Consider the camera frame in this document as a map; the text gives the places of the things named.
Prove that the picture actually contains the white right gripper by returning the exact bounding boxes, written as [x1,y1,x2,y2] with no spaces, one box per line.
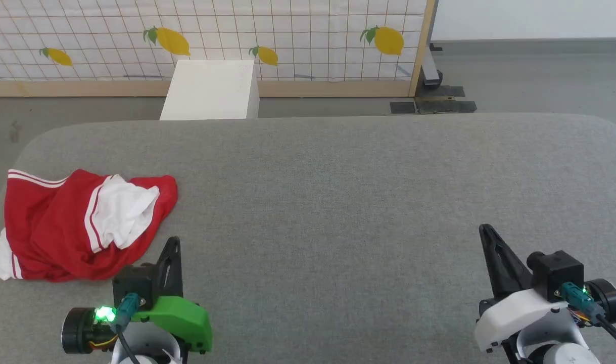
[473,224,616,353]

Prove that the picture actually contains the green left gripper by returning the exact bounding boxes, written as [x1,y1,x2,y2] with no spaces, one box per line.
[61,236,213,354]

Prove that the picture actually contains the red and white basketball jersey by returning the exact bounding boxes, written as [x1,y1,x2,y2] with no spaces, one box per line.
[0,168,178,282]

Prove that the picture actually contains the white rectangular box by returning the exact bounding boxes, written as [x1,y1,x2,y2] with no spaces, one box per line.
[159,60,260,121]

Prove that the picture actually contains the grey metal support beam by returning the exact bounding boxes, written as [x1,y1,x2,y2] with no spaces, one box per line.
[421,44,444,89]

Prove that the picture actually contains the lemon print partition screen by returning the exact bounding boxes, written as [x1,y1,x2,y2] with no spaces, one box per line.
[0,0,437,98]

